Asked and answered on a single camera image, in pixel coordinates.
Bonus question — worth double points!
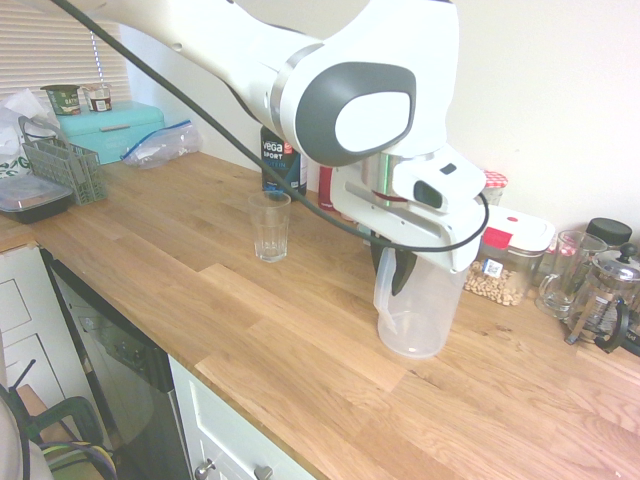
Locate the clear nut container white lid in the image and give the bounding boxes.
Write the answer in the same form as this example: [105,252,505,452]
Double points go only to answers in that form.
[463,209,556,307]

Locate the cream window blinds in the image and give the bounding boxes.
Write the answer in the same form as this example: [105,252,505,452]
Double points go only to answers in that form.
[0,0,126,109]

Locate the teal metal bread box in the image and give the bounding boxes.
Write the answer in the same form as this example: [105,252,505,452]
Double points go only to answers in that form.
[55,99,165,166]

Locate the white brown oatmeal cup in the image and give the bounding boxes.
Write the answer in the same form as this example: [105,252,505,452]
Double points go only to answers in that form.
[81,82,112,113]

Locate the jar with red checked lid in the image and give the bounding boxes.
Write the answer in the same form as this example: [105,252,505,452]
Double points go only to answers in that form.
[480,169,510,207]

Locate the clear faceted drinking glass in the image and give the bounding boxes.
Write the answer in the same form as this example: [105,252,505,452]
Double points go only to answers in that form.
[248,192,292,264]

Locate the multicolour cable bundle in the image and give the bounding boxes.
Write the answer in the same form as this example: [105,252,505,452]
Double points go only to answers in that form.
[42,439,119,475]

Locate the green oatmeal cup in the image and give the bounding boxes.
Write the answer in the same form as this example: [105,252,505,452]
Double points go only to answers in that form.
[40,83,81,117]

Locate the white panelled cabinet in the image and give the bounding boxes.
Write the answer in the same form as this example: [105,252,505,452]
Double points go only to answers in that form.
[0,244,96,436]

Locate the clear glass mug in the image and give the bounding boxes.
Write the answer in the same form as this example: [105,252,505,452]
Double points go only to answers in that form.
[534,229,609,320]

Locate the clear plastic pitcher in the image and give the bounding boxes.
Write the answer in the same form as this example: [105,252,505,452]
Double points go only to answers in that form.
[373,247,469,360]

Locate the black food container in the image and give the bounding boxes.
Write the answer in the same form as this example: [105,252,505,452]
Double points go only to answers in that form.
[0,175,74,225]

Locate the grey plastic cutlery basket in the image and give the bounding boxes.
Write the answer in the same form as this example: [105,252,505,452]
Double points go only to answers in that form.
[18,115,109,207]

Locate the white cabinet drawer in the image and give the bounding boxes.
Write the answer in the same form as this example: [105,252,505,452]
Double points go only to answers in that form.
[167,354,321,480]

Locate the red water bottle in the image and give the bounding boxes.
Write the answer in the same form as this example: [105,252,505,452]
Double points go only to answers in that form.
[318,165,335,211]

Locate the green black frame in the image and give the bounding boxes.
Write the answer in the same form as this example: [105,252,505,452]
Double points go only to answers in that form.
[29,396,109,451]

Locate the black Vega protein tub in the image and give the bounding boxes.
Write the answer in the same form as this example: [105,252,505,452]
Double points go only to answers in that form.
[259,124,308,196]

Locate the white plastic shopping bag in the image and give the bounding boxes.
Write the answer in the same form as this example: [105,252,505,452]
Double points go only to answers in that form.
[0,88,61,181]

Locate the clear zip bag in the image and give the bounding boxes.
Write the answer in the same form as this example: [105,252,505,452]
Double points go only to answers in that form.
[119,118,205,171]

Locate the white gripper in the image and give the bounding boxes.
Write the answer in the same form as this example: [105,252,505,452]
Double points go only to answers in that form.
[331,162,494,297]

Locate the black dishwasher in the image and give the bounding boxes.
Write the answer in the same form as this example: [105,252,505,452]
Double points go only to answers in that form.
[39,247,194,480]

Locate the glass French press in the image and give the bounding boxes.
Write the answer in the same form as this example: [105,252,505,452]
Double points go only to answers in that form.
[564,243,640,354]

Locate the black lidded jar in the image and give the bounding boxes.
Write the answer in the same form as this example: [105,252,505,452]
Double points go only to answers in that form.
[584,217,634,251]

